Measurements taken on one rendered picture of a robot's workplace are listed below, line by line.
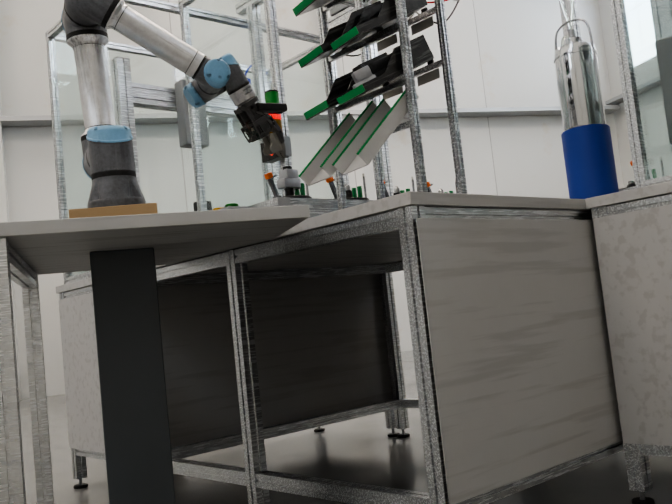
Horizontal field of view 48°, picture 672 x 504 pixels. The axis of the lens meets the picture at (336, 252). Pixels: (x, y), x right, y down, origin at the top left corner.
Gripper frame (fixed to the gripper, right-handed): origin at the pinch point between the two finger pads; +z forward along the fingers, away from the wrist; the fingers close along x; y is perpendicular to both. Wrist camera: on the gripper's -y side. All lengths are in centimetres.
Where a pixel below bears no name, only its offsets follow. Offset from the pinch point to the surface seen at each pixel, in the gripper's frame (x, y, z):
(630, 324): 83, -8, 80
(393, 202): 70, 35, 11
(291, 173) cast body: 1.6, 2.6, 6.3
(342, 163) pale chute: 35.1, 11.6, 5.8
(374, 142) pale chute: 48.0, 9.5, 3.6
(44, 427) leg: -44, 97, 30
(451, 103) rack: 52, -21, 8
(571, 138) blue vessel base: 57, -61, 43
